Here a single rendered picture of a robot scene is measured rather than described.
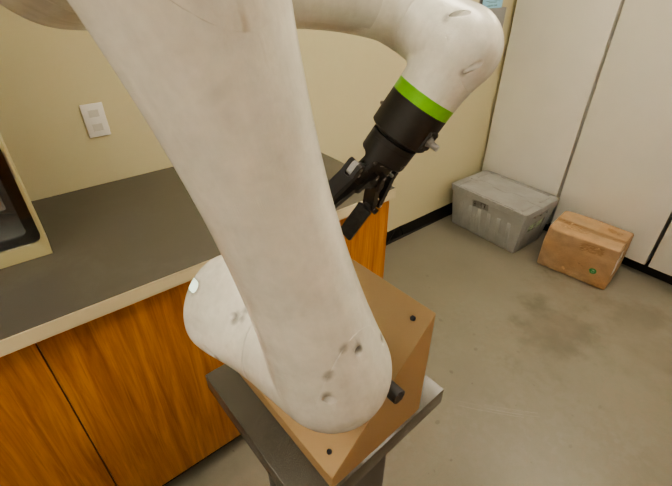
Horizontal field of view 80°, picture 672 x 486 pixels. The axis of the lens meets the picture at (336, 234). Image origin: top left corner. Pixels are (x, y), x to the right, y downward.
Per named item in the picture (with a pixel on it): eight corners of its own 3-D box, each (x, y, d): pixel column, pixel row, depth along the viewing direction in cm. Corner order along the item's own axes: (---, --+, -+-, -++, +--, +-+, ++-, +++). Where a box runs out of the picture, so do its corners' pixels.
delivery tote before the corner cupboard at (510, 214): (443, 221, 310) (450, 182, 292) (477, 206, 331) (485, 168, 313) (513, 258, 269) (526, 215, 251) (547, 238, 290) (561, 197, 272)
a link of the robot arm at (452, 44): (512, 14, 45) (530, 43, 54) (432, -36, 50) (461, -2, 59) (433, 121, 51) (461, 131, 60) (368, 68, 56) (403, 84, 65)
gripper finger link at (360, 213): (358, 201, 73) (360, 201, 74) (338, 229, 76) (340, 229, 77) (369, 212, 72) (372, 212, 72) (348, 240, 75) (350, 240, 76)
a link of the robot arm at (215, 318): (322, 392, 58) (221, 383, 43) (256, 342, 67) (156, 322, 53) (361, 308, 59) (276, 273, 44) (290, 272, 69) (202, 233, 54)
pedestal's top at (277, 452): (441, 402, 77) (444, 388, 75) (307, 530, 59) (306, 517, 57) (331, 313, 97) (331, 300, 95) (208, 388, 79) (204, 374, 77)
